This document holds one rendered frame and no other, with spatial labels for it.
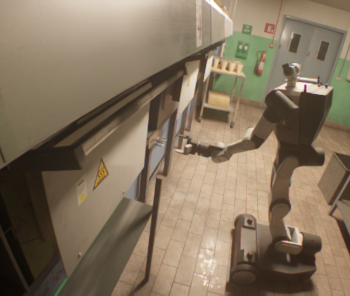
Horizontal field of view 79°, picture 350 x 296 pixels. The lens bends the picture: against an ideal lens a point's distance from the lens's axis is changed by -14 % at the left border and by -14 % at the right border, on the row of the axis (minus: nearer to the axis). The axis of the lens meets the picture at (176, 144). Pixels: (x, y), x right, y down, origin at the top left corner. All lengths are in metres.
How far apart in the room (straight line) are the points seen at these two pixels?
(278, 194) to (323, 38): 4.62
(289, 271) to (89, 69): 1.88
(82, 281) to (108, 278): 0.10
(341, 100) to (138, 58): 6.00
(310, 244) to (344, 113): 4.68
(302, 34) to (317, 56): 0.59
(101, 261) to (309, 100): 1.19
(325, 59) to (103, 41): 5.76
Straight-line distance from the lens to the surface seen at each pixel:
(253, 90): 5.71
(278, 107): 1.16
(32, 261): 0.81
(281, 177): 1.52
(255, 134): 1.29
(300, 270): 2.01
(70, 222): 0.64
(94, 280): 1.03
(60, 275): 1.16
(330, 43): 5.91
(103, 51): 0.21
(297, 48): 5.71
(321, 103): 1.27
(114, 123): 0.44
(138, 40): 0.28
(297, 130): 1.33
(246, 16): 5.56
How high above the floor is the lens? 1.57
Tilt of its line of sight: 28 degrees down
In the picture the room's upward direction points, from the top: 9 degrees clockwise
